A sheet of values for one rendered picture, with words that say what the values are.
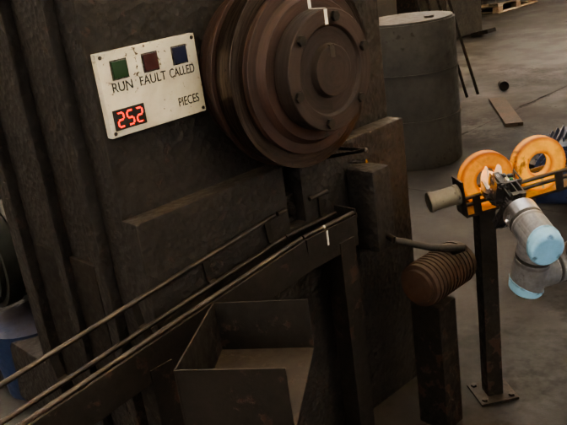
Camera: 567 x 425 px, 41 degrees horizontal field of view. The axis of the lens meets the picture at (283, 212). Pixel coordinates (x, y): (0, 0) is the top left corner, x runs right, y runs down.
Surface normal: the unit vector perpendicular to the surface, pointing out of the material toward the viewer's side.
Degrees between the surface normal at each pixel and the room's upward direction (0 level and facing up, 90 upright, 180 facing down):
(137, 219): 0
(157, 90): 90
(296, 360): 5
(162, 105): 90
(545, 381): 0
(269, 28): 52
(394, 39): 90
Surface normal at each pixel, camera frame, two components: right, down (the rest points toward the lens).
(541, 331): -0.13, -0.93
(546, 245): 0.20, 0.51
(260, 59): -0.32, 0.08
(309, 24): 0.69, 0.15
